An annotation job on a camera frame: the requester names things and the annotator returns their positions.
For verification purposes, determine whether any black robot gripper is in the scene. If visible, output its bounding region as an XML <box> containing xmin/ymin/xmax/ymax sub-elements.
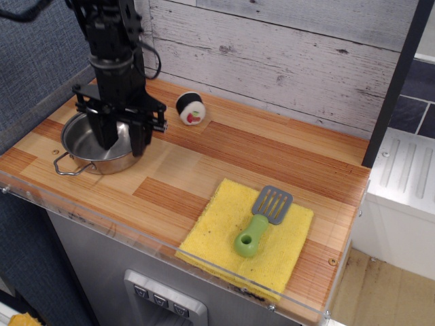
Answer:
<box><xmin>73</xmin><ymin>64</ymin><xmax>167</xmax><ymax>157</ymax></box>

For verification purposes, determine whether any stainless steel pot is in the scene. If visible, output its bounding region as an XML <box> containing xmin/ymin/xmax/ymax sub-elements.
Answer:
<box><xmin>54</xmin><ymin>113</ymin><xmax>141</xmax><ymax>176</ymax></box>

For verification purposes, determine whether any plush sushi roll toy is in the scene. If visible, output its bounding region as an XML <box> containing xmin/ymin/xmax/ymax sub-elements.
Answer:
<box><xmin>176</xmin><ymin>92</ymin><xmax>206</xmax><ymax>126</ymax></box>

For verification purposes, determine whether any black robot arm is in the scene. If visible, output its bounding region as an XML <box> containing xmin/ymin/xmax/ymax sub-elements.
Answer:
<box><xmin>67</xmin><ymin>1</ymin><xmax>167</xmax><ymax>157</ymax></box>

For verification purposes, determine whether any yellow cloth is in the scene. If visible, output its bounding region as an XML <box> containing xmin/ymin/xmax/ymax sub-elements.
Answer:
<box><xmin>176</xmin><ymin>179</ymin><xmax>314</xmax><ymax>302</ymax></box>

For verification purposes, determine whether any green grey toy spatula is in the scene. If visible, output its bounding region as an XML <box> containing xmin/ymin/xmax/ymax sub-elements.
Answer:
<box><xmin>234</xmin><ymin>185</ymin><xmax>294</xmax><ymax>258</ymax></box>

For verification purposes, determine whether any silver toy fridge cabinet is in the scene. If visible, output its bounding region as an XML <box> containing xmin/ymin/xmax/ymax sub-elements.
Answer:
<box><xmin>48</xmin><ymin>212</ymin><xmax>295</xmax><ymax>325</ymax></box>

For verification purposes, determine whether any grey dispenser button panel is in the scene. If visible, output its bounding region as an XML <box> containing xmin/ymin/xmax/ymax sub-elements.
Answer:
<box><xmin>124</xmin><ymin>269</ymin><xmax>209</xmax><ymax>325</ymax></box>

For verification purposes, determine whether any yellow object bottom left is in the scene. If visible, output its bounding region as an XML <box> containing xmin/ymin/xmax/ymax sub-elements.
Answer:
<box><xmin>7</xmin><ymin>313</ymin><xmax>42</xmax><ymax>326</ymax></box>

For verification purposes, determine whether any white toy sink unit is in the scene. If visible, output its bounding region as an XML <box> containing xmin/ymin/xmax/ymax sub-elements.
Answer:
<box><xmin>351</xmin><ymin>128</ymin><xmax>434</xmax><ymax>279</ymax></box>

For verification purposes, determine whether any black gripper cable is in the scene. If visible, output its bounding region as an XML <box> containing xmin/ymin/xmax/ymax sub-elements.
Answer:
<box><xmin>0</xmin><ymin>0</ymin><xmax>161</xmax><ymax>81</ymax></box>

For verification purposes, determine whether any dark right frame post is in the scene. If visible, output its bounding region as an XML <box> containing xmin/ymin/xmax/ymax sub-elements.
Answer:
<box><xmin>362</xmin><ymin>0</ymin><xmax>434</xmax><ymax>168</ymax></box>

